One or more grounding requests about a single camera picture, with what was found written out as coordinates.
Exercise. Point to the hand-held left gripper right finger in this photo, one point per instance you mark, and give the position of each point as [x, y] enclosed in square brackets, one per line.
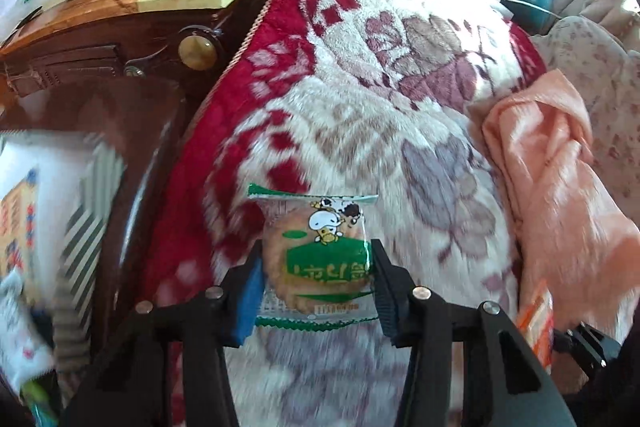
[387, 302]

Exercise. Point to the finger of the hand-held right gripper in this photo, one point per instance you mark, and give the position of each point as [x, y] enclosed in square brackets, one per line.
[590, 342]

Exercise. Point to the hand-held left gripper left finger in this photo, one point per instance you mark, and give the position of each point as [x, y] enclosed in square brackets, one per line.
[248, 302]

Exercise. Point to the orange snack packet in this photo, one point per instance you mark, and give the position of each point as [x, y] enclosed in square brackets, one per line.
[537, 322]

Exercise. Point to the green white rice cracker packet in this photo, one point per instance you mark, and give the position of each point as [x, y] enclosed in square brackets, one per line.
[320, 257]

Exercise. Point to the striped white cardboard box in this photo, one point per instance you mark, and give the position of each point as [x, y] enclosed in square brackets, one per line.
[85, 227]

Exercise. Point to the strawberry rice cracker packet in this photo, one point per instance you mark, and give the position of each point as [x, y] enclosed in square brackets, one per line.
[20, 332]

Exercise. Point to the green snack packet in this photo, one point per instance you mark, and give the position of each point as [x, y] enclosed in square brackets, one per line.
[40, 402]

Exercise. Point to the peach quilted blanket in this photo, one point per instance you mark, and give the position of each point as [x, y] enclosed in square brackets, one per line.
[550, 187]

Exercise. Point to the red floral fleece blanket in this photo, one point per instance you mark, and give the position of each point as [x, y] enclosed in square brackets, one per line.
[375, 107]

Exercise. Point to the long soda cracker packet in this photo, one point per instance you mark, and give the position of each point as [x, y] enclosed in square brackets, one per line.
[17, 217]

